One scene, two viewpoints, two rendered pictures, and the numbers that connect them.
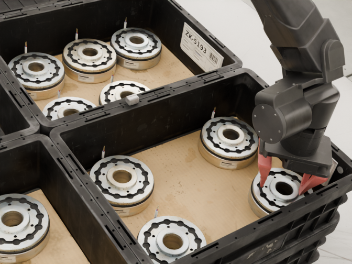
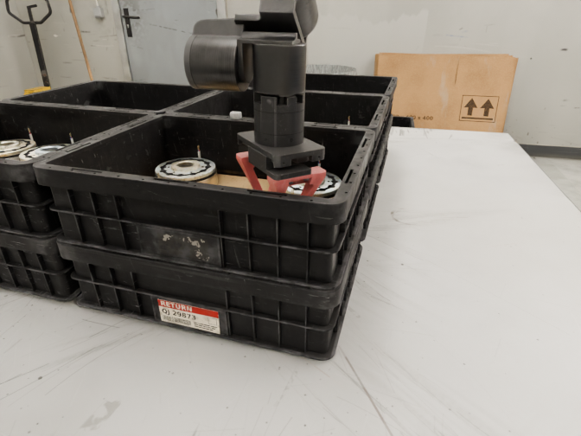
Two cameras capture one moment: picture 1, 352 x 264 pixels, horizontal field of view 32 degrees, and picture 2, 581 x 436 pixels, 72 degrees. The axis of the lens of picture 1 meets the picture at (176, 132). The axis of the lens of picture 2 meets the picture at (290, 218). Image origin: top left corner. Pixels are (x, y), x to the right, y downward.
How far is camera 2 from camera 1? 90 cm
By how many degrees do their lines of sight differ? 50
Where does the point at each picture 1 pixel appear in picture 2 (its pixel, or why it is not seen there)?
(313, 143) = (264, 120)
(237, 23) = (524, 194)
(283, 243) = (219, 256)
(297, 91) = (233, 27)
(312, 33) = not seen: outside the picture
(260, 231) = (147, 186)
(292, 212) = (194, 188)
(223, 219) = not seen: hidden behind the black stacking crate
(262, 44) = (534, 211)
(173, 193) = not seen: hidden behind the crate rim
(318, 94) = (263, 39)
